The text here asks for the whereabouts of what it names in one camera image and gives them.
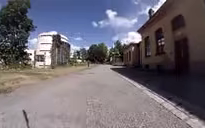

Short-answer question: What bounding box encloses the grey asphalt road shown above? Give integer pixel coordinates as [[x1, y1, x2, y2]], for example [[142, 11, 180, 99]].
[[0, 64, 194, 128]]

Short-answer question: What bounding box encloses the robot's own part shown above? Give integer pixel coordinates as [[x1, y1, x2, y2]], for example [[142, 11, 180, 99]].
[[21, 109, 31, 128]]

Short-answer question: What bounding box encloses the large green tree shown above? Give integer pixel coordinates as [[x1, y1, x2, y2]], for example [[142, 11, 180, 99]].
[[0, 0, 38, 68]]

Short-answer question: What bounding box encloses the small beige building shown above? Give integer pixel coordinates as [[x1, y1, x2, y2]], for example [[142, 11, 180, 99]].
[[122, 42, 142, 68]]

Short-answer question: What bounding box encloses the tall white building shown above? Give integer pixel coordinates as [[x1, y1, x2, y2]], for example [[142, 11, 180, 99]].
[[33, 30, 72, 69]]

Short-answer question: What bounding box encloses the beige building with chimney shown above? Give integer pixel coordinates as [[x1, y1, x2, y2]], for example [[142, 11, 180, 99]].
[[137, 0, 205, 76]]

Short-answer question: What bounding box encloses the row of trees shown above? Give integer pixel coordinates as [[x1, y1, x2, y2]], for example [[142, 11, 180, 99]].
[[70, 39, 126, 65]]

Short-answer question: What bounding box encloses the dry grass area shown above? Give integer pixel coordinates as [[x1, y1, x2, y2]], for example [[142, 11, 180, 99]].
[[0, 63, 94, 98]]

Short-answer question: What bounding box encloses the grey asphalt pavement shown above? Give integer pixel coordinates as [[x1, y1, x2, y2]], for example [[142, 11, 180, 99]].
[[111, 65, 205, 126]]

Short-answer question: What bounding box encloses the grey stone paved strip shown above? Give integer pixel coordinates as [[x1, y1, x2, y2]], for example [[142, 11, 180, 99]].
[[110, 67, 205, 128]]

